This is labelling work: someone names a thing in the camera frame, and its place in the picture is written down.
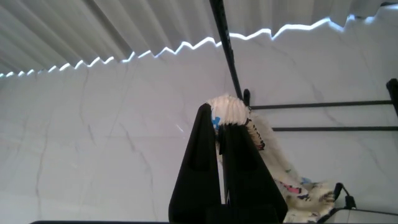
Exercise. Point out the black clothes rack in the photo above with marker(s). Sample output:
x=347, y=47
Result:
x=225, y=40

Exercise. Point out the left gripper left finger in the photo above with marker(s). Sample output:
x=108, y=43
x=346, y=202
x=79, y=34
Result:
x=196, y=174

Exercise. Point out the cream printed garment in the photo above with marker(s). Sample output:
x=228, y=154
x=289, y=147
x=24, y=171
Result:
x=228, y=109

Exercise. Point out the white curtain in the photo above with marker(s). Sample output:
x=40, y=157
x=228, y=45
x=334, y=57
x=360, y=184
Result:
x=77, y=28

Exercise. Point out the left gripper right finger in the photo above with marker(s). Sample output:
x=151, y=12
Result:
x=248, y=180

